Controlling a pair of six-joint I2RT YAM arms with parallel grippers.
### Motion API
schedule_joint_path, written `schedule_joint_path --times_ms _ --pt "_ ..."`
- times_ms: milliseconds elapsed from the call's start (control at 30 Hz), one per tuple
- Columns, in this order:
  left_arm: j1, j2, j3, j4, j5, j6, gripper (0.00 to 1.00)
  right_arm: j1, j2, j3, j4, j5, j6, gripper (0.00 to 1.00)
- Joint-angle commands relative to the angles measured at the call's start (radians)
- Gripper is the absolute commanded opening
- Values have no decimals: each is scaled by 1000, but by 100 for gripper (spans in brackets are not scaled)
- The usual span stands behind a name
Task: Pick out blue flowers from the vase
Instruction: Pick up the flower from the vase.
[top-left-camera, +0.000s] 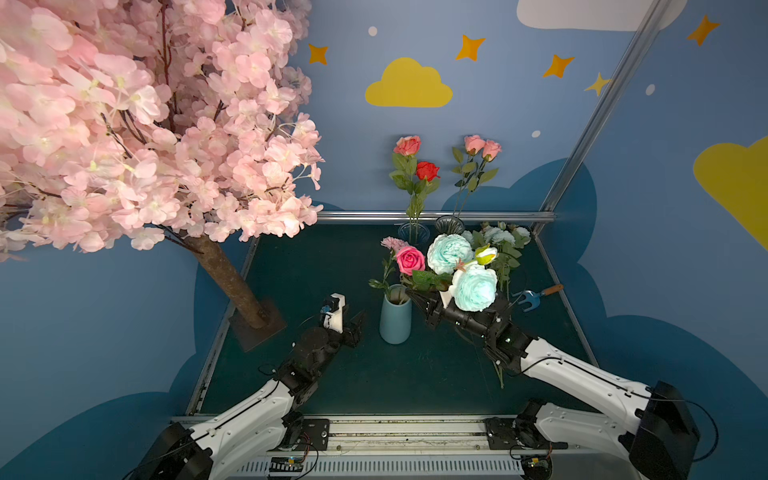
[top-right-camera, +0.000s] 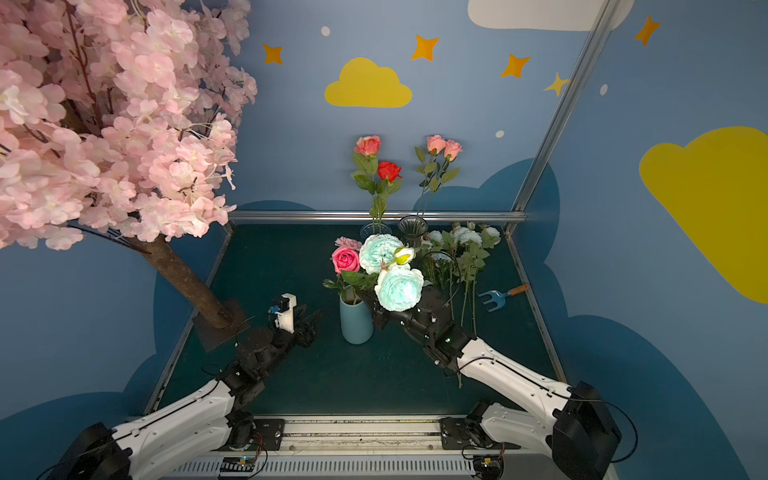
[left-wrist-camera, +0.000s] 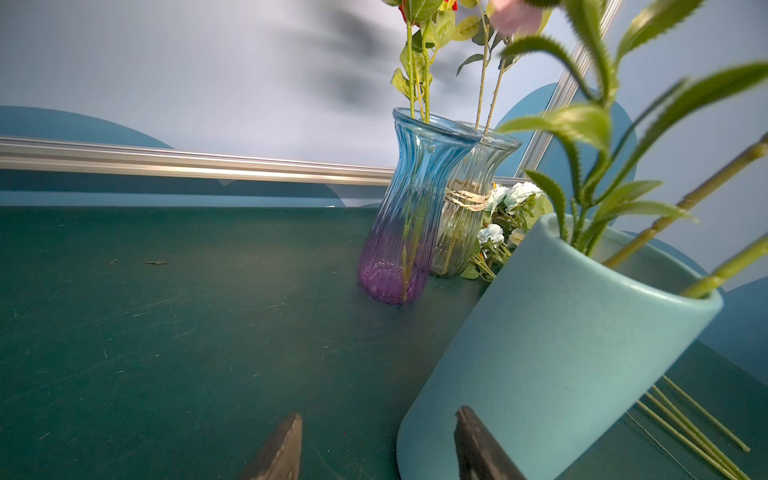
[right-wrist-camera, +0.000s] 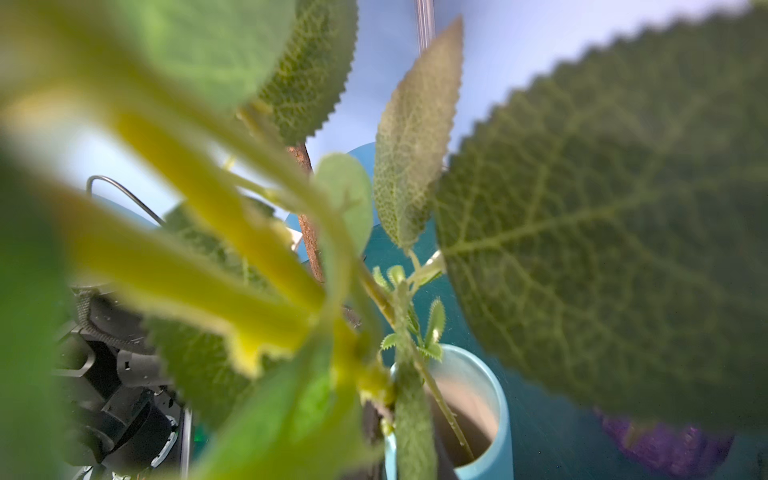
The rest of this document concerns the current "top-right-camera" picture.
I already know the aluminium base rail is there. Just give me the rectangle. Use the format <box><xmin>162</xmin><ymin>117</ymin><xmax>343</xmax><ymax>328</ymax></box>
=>
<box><xmin>158</xmin><ymin>413</ymin><xmax>619</xmax><ymax>480</ymax></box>

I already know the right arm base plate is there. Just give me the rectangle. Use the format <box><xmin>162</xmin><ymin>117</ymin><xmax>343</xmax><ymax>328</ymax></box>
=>
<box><xmin>439</xmin><ymin>417</ymin><xmax>501</xmax><ymax>451</ymax></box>

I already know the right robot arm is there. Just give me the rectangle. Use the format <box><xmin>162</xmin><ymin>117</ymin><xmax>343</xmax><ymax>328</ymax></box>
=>
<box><xmin>363</xmin><ymin>286</ymin><xmax>622</xmax><ymax>479</ymax></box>

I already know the red and coral rose stem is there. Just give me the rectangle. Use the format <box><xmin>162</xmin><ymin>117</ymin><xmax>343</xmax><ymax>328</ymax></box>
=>
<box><xmin>351</xmin><ymin>135</ymin><xmax>402</xmax><ymax>223</ymax></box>

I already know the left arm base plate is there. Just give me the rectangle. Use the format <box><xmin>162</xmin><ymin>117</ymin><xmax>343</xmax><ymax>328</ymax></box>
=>
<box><xmin>235</xmin><ymin>418</ymin><xmax>286</xmax><ymax>451</ymax></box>

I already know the aluminium frame back bar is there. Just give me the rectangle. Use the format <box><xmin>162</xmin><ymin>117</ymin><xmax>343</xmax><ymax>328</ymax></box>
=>
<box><xmin>226</xmin><ymin>209</ymin><xmax>528</xmax><ymax>226</ymax></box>

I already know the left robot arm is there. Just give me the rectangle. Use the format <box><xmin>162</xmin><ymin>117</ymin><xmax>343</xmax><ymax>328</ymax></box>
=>
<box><xmin>39</xmin><ymin>305</ymin><xmax>322</xmax><ymax>479</ymax></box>

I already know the light blue ceramic vase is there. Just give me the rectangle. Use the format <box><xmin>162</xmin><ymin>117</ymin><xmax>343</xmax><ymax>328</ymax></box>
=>
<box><xmin>339</xmin><ymin>296</ymin><xmax>373</xmax><ymax>345</ymax></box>

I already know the blue carnation stem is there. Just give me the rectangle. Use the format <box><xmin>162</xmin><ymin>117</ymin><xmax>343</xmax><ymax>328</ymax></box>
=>
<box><xmin>420</xmin><ymin>230</ymin><xmax>453</xmax><ymax>298</ymax></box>

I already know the pink cherry blossom tree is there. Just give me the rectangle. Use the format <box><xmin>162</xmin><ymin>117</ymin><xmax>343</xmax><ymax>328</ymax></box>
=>
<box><xmin>1</xmin><ymin>1</ymin><xmax>257</xmax><ymax>329</ymax></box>

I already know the purple ribbed glass vase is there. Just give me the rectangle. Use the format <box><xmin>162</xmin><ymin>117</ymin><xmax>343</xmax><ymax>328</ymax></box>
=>
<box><xmin>360</xmin><ymin>222</ymin><xmax>392</xmax><ymax>241</ymax></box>

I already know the white flower stem blue vase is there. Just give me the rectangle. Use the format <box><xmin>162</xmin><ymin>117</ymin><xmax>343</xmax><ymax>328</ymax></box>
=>
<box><xmin>451</xmin><ymin>222</ymin><xmax>490</xmax><ymax>334</ymax></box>

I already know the clear ribbed glass vase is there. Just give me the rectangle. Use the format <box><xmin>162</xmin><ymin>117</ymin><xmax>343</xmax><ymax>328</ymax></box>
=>
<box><xmin>398</xmin><ymin>215</ymin><xmax>428</xmax><ymax>249</ymax></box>

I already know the pink carnation rose stem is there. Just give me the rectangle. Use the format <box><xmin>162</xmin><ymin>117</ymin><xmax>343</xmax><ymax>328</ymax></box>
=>
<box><xmin>322</xmin><ymin>246</ymin><xmax>360</xmax><ymax>305</ymax></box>

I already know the aluminium frame corner post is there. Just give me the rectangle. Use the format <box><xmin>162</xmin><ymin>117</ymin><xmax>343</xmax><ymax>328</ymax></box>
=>
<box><xmin>505</xmin><ymin>0</ymin><xmax>623</xmax><ymax>240</ymax></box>

